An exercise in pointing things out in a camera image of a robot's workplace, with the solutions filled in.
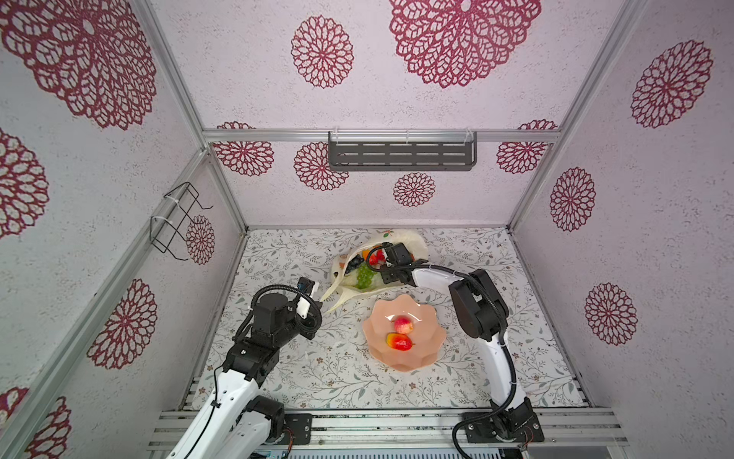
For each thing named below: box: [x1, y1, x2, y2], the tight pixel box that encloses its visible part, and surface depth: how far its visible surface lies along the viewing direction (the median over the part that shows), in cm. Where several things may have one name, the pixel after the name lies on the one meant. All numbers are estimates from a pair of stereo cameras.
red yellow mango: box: [385, 332, 413, 351], surface depth 87 cm
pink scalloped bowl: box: [362, 293, 447, 372], surface depth 91 cm
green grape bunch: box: [356, 262, 377, 290], surface depth 105 cm
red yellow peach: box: [393, 314, 414, 335], surface depth 89 cm
